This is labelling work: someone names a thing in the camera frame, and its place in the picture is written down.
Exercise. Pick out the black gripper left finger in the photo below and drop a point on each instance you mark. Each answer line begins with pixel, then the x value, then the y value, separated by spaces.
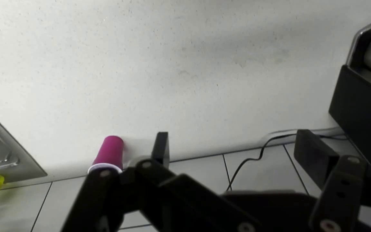
pixel 160 188

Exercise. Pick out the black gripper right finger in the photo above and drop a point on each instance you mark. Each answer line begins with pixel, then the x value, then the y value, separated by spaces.
pixel 340 184

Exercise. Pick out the pink plastic cup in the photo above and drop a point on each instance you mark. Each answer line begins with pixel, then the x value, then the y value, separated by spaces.
pixel 108 152

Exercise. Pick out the black steel coffee maker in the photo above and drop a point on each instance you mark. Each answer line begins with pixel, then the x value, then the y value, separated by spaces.
pixel 361 111

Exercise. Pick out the stainless steel sink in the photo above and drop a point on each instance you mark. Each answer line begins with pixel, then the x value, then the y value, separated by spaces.
pixel 5 154

